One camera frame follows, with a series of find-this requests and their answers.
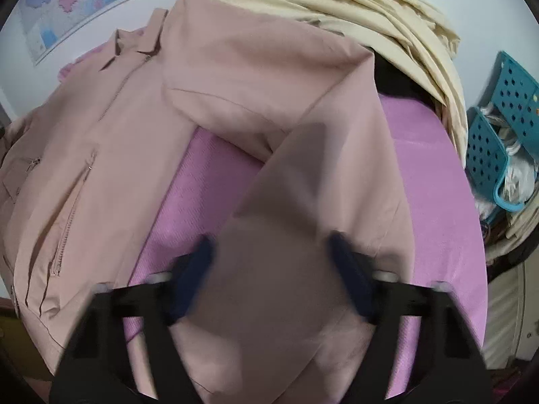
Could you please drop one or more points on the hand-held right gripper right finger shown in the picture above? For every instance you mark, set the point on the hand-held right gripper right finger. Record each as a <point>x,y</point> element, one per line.
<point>345,265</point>

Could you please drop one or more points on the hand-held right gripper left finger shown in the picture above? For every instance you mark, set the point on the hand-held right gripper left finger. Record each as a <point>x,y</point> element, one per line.
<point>198,269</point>

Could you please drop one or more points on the light pink zip jacket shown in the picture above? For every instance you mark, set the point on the light pink zip jacket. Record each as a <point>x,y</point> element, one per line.
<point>210,71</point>

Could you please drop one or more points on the pink-purple blanket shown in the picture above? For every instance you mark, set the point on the pink-purple blanket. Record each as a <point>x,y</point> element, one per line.
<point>433,202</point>

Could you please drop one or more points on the white furniture side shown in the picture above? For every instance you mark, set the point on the white furniture side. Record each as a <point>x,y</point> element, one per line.
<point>509,311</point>

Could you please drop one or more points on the teal perforated laundry basket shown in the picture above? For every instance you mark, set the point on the teal perforated laundry basket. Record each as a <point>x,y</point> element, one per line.
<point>484,147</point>

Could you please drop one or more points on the black cloth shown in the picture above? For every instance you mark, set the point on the black cloth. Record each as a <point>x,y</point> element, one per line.
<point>391,75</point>

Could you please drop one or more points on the cream cloth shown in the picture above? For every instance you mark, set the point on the cream cloth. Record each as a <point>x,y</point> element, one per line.
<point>358,12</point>

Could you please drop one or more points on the colourful wall map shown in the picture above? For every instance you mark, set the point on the colourful wall map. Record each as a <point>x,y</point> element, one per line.
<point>63,0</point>

